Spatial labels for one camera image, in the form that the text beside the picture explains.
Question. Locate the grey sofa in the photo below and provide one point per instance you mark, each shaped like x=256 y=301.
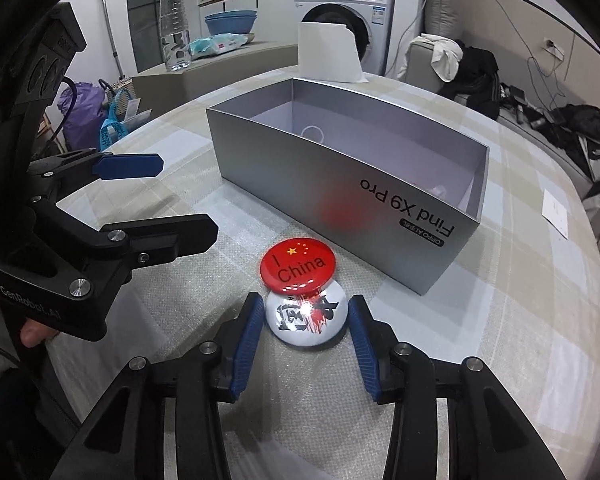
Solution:
x=419 y=73

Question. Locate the grey low cabinet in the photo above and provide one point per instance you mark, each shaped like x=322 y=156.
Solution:
x=161 y=90

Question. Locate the blue plastic basin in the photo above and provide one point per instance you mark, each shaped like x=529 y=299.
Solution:
x=238 y=22

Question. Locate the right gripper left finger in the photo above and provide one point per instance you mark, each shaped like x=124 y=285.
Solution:
x=122 y=437

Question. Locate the mop handle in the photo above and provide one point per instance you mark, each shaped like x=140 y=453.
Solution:
x=110 y=33

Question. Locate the purple bag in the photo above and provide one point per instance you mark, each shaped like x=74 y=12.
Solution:
x=81 y=129

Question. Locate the grey cushion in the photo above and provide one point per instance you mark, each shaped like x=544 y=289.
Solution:
x=442 y=18

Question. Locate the left hand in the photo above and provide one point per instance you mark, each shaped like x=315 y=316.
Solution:
x=33 y=333

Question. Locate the wall socket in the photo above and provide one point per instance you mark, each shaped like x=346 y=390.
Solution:
x=554 y=50

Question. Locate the red China badge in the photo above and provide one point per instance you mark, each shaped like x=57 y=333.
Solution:
x=298 y=266

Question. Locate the white badge with calligraphy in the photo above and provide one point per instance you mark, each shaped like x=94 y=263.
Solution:
x=308 y=321

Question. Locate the wet wipes pack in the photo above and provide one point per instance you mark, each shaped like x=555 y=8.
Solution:
x=217 y=45

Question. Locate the white washing machine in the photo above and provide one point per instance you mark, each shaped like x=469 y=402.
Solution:
x=368 y=20

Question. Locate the white paper card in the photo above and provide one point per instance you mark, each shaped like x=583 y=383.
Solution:
x=555 y=213

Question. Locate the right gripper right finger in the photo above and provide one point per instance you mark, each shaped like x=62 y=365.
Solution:
x=490 y=437

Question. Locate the black jacket on sofa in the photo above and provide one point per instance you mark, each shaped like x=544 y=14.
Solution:
x=478 y=81

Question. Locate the white garment on sofa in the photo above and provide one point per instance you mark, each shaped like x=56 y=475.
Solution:
x=446 y=55

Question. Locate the blue shopping bag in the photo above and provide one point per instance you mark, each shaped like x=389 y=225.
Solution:
x=114 y=129

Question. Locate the grey phone box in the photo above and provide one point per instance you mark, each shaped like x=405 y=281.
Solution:
x=397 y=189

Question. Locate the checked tablecloth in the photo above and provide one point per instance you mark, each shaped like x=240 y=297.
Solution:
x=519 y=296

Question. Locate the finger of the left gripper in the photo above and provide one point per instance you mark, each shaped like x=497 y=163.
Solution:
x=125 y=165
x=155 y=239

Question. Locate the pile of dark clothes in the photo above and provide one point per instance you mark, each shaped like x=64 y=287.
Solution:
x=575 y=129

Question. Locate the clear plastic water bottle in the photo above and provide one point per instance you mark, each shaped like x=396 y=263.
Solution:
x=174 y=35

